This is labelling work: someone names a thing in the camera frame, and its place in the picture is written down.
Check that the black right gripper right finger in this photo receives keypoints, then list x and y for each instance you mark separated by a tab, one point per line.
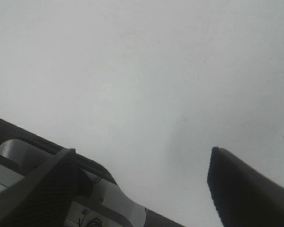
242	196

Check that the grey robot base structure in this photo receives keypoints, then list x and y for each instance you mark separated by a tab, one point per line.
99	201

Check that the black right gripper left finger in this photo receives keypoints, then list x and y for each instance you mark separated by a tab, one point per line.
43	197

